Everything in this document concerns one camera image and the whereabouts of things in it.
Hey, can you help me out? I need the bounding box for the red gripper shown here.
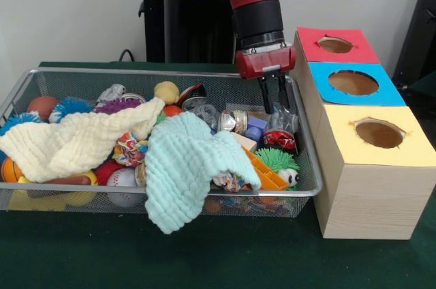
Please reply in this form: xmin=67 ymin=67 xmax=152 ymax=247
xmin=235 ymin=43 xmax=298 ymax=115

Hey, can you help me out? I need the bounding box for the clear plastic bottle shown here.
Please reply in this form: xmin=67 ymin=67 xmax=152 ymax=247
xmin=268 ymin=104 xmax=300 ymax=133

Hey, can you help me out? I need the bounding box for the mint waffle cloth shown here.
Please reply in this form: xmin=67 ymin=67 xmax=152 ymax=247
xmin=144 ymin=111 xmax=262 ymax=235

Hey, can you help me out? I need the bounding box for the wooden three-hole box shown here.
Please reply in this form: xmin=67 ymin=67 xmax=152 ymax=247
xmin=289 ymin=25 xmax=436 ymax=241

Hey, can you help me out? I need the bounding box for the plain wooden block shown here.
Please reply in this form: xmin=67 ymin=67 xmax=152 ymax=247
xmin=231 ymin=131 xmax=258 ymax=154

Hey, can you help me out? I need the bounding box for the green spiky toy with eyes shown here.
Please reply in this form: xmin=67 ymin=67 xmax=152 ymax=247
xmin=253 ymin=147 xmax=301 ymax=190

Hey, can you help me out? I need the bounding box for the orange plastic grid toy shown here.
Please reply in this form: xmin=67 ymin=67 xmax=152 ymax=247
xmin=242 ymin=145 xmax=290 ymax=191

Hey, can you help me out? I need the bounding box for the dark green table cloth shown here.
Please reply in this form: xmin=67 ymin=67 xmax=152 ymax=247
xmin=0 ymin=60 xmax=436 ymax=289
xmin=405 ymin=71 xmax=436 ymax=106

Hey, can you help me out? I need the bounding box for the black upright panel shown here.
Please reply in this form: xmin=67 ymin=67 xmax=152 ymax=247
xmin=391 ymin=0 xmax=436 ymax=80

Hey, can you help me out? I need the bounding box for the purple spiky ball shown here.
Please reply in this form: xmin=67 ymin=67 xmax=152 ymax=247
xmin=94 ymin=97 xmax=143 ymax=115

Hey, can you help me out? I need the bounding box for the white baseball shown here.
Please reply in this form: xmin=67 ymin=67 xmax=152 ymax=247
xmin=106 ymin=167 xmax=139 ymax=208

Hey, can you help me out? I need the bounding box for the blue spiky ball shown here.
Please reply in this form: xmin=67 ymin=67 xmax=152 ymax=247
xmin=50 ymin=97 xmax=95 ymax=123

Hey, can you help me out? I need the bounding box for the cream waffle cloth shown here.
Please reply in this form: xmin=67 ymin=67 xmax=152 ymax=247
xmin=0 ymin=96 xmax=166 ymax=183

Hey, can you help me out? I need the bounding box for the reddish brown ball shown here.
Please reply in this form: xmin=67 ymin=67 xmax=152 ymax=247
xmin=26 ymin=95 xmax=59 ymax=122

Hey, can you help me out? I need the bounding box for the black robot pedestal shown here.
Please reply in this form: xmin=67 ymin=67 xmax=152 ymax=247
xmin=131 ymin=0 xmax=246 ymax=64

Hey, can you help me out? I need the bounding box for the shallow wire mesh bin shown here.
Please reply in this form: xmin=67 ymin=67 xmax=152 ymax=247
xmin=0 ymin=67 xmax=324 ymax=217

